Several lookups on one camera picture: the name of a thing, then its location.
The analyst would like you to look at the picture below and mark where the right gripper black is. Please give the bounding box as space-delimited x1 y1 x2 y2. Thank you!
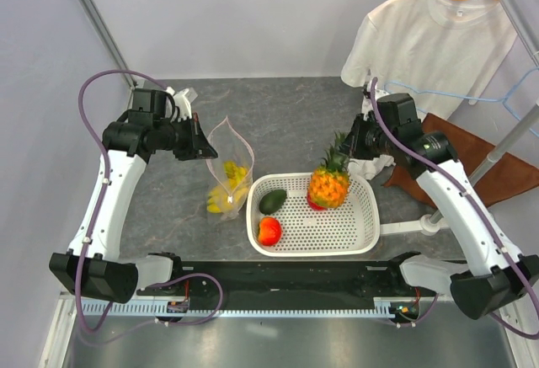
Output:
337 113 398 161

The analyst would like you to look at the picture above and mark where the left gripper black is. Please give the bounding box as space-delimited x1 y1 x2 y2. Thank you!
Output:
154 113 217 162

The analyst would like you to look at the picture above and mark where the clear zip top bag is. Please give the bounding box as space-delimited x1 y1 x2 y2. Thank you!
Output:
206 116 254 221

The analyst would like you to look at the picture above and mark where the orange toy pineapple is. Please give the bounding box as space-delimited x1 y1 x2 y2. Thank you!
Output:
307 132 350 209

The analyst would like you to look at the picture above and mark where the yellow banana bunch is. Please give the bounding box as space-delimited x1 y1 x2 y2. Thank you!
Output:
206 161 249 214

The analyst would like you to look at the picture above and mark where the red apple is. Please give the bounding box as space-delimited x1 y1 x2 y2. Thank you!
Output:
307 194 326 211

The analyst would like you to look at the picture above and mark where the green avocado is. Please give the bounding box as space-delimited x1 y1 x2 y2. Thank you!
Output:
259 189 287 215

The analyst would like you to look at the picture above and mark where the red orange peach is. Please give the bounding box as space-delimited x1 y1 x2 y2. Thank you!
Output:
258 216 282 247

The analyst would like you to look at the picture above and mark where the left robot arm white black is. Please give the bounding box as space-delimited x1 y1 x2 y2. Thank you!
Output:
49 88 217 304

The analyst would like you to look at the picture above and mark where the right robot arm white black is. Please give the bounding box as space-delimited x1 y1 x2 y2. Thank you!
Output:
338 92 538 320

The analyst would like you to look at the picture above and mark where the white perforated plastic basket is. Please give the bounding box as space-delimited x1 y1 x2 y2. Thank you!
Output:
246 173 380 258

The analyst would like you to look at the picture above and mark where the white t-shirt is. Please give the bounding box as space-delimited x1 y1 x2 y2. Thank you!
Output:
340 0 517 120

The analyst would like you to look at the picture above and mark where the silver clothes rack pole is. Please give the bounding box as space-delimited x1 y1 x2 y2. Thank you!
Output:
424 102 539 226

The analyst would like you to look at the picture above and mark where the blue clothes hanger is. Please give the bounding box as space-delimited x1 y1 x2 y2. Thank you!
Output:
383 67 538 121

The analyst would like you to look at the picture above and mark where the brown cloth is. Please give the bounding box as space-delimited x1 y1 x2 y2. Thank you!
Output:
384 114 539 208

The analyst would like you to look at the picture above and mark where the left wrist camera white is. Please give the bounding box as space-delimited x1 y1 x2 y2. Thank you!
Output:
165 87 198 120

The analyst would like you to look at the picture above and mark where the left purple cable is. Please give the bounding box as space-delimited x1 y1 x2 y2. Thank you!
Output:
74 69 169 335

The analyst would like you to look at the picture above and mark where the purple cable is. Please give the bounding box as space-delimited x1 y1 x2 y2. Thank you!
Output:
369 77 539 339
74 69 169 335

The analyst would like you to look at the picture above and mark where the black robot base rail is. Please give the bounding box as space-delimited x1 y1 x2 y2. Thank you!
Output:
134 252 439 314

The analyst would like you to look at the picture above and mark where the white cable duct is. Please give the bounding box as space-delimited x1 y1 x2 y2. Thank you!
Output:
77 296 419 319

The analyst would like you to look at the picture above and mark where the aluminium frame post left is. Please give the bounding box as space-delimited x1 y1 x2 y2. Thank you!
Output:
78 0 129 70

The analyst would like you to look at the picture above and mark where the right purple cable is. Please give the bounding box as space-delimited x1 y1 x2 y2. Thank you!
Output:
369 77 539 339

